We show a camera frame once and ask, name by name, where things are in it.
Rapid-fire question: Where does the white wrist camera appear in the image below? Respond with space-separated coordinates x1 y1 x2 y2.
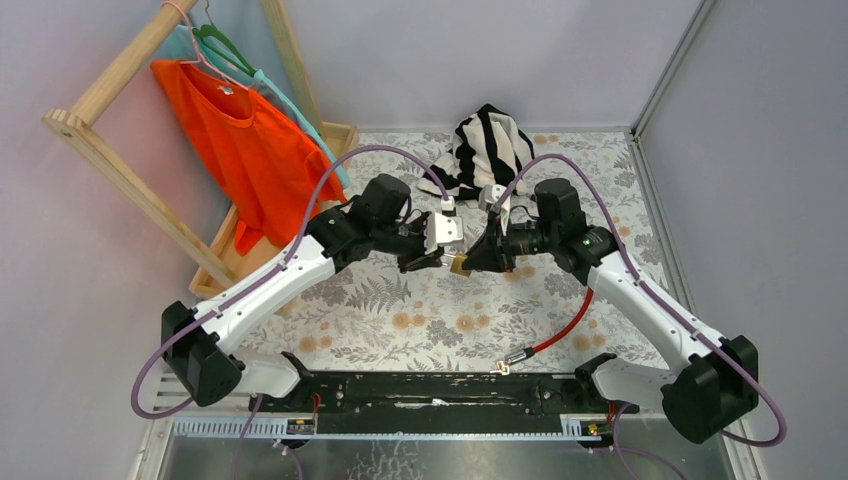
424 196 464 254
478 184 511 234

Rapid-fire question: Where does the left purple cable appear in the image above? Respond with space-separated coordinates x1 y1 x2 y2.
130 144 455 480

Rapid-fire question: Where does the wooden clothes rack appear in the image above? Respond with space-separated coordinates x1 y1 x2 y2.
43 1 359 299

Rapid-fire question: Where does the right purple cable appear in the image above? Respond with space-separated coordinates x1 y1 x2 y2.
496 154 789 480

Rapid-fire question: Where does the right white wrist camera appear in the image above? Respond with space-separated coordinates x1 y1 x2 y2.
478 184 511 234

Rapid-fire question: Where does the purple cable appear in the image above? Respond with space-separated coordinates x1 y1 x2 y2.
130 144 455 480
496 154 789 480

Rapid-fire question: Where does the floral tablecloth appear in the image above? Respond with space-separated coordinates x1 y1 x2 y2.
241 132 668 372

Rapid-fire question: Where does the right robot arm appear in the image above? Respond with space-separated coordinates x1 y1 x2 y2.
462 178 759 444

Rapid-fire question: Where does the black white striped cloth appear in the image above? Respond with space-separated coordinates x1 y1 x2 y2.
431 104 535 201

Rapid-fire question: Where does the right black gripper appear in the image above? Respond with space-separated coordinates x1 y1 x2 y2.
462 211 558 274

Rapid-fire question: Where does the brass padlock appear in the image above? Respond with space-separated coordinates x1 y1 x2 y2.
442 250 472 277

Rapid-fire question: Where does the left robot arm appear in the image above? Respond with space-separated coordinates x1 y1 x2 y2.
160 174 462 411

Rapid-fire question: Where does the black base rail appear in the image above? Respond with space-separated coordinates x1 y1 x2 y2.
249 371 624 437

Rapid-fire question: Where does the light blue shirt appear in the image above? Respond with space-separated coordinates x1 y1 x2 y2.
152 25 331 159

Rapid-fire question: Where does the green hanger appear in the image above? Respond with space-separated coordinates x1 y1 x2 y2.
192 1 257 77

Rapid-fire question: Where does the pink hanger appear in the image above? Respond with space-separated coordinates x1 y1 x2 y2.
162 1 248 90

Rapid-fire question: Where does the red cable lock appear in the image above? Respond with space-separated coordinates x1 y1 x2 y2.
495 288 598 377

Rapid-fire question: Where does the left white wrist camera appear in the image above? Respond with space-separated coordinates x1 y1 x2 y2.
424 196 464 254

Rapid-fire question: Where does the orange t-shirt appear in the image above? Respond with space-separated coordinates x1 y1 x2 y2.
151 60 346 255

